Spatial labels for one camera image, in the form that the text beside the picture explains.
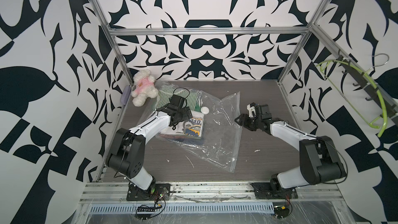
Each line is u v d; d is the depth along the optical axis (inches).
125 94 44.0
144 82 42.3
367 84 23.1
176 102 28.2
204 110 38.4
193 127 34.3
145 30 36.8
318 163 17.4
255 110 29.9
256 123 30.6
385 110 20.7
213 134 36.1
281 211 27.9
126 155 17.6
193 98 41.3
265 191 29.3
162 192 28.7
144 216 27.1
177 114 31.3
